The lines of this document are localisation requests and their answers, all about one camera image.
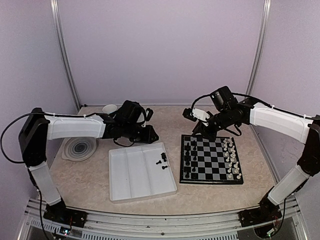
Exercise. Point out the white plastic tray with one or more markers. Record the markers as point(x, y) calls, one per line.
point(135, 176)

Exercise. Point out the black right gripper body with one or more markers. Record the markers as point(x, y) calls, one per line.
point(224, 120)

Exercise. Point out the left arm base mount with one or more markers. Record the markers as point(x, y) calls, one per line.
point(70, 217)

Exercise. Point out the aluminium frame post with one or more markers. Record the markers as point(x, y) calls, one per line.
point(54, 4)
point(260, 46)

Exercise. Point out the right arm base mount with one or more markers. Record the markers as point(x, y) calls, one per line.
point(255, 216)

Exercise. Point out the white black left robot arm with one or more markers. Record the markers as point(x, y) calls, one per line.
point(41, 127)

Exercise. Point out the right aluminium frame post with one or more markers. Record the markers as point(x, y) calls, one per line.
point(260, 46)

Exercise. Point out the light blue mug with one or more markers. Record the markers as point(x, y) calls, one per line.
point(110, 108)

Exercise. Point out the black white chess board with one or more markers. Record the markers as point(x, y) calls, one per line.
point(211, 167)

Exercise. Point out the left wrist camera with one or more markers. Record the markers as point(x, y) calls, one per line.
point(148, 113)

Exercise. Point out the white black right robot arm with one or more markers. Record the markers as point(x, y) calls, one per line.
point(253, 111)

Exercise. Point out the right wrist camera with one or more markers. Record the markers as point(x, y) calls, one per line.
point(195, 114)

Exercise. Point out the left aluminium frame post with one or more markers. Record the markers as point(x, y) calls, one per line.
point(54, 4)

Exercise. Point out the clear plastic lid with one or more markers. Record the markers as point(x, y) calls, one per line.
point(79, 149)

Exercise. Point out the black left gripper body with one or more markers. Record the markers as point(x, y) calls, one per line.
point(131, 133)

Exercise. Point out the front aluminium rail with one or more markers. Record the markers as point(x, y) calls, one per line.
point(101, 225)

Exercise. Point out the pile of black chess pieces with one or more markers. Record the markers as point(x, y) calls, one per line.
point(163, 156)

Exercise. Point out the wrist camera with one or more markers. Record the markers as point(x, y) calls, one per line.
point(148, 113)
point(195, 114)

